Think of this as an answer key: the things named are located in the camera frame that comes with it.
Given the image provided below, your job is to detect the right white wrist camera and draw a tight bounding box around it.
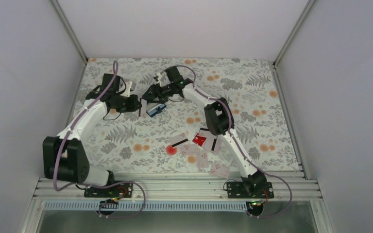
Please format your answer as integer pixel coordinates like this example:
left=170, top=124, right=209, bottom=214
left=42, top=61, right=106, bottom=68
left=153, top=73, right=163, bottom=87

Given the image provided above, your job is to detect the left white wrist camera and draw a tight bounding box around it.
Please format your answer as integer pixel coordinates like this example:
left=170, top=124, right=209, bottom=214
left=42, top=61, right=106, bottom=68
left=122, top=82, right=136, bottom=97

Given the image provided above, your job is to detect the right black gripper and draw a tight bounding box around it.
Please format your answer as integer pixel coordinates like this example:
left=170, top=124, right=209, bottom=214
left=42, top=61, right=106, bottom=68
left=143, top=82, right=175, bottom=104

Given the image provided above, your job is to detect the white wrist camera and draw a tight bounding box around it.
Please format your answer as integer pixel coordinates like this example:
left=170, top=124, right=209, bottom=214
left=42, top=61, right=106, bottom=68
left=153, top=73, right=163, bottom=87
left=122, top=82, right=136, bottom=97

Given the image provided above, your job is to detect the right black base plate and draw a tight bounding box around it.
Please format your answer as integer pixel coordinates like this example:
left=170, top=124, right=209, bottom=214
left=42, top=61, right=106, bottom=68
left=223, top=181, right=274, bottom=199

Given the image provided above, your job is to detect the red credit card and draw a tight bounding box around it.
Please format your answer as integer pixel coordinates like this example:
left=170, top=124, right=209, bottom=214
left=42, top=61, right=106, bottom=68
left=192, top=133, right=207, bottom=148

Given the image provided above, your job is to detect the floral card in middle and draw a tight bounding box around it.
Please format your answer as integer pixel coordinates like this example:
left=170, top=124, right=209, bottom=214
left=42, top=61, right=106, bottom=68
left=195, top=153, right=209, bottom=169

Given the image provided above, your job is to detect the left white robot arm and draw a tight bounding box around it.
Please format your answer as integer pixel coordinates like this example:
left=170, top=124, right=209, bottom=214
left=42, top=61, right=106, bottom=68
left=42, top=73, right=141, bottom=197

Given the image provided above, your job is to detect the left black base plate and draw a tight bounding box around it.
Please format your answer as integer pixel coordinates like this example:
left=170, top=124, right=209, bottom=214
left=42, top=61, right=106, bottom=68
left=84, top=183, right=133, bottom=198

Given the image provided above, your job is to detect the floral patterned table mat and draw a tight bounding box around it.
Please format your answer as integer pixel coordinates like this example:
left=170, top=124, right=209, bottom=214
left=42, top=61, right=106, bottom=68
left=84, top=58, right=299, bottom=173

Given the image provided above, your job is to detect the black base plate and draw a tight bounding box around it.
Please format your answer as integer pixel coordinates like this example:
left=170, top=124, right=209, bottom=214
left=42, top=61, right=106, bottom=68
left=84, top=183, right=133, bottom=198
left=223, top=181, right=274, bottom=199

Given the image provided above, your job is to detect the aluminium rail frame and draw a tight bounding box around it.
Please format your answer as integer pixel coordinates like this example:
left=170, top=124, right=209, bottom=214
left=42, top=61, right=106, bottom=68
left=33, top=172, right=322, bottom=201

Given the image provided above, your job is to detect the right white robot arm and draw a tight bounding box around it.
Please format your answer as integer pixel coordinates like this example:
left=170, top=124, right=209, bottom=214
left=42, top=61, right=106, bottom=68
left=142, top=65, right=269, bottom=198

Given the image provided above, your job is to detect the floral card near rail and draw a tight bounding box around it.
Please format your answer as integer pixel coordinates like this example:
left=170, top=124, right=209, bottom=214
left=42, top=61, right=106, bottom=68
left=209, top=163, right=230, bottom=178

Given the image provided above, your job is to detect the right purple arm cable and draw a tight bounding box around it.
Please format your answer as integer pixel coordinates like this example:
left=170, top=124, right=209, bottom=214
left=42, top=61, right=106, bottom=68
left=164, top=66, right=293, bottom=206

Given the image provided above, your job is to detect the grey slotted cable duct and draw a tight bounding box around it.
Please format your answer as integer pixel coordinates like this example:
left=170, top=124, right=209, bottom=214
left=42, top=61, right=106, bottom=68
left=43, top=200, right=247, bottom=212

